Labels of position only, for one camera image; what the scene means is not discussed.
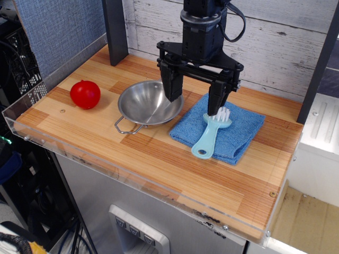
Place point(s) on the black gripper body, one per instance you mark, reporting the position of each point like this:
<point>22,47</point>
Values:
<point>200,54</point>

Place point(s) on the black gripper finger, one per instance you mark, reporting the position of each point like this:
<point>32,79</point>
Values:
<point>218,94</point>
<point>172,81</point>

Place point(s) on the light blue brush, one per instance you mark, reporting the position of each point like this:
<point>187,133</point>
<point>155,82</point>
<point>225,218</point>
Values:
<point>205,146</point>

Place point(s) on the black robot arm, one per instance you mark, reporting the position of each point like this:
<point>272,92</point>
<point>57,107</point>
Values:
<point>211,8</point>

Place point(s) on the stainless steel bowl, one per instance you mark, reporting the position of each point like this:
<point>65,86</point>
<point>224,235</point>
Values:
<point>145,104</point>

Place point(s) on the red ball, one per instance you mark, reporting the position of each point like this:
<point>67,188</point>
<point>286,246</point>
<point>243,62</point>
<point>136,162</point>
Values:
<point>85,94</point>

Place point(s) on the blue folded cloth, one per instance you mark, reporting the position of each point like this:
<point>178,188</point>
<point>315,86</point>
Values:
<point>231,142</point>

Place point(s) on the white ridged side block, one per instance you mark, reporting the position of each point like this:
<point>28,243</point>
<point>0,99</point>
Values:
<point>321,127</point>

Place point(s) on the stainless steel dispenser cabinet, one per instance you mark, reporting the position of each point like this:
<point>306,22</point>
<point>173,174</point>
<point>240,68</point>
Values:
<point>94,193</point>

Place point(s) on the black perforated crate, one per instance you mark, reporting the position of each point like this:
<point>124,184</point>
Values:
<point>22,65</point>

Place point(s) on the clear acrylic table guard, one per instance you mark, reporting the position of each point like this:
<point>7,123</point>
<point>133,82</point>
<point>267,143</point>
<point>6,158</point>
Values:
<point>227,199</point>

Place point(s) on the dark blue fabric item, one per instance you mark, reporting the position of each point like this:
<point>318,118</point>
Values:
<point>13,164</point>

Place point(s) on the black computer tower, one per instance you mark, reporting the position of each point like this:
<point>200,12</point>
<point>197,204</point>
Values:
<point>37,194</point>

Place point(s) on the dark grey left post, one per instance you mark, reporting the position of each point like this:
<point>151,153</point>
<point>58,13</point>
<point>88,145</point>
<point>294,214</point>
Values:
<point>115,30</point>

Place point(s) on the dark grey post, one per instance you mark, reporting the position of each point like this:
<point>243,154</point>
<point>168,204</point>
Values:
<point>321,65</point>
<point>115,30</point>

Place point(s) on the dark grey right post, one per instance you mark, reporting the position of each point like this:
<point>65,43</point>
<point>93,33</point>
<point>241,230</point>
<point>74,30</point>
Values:
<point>321,65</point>

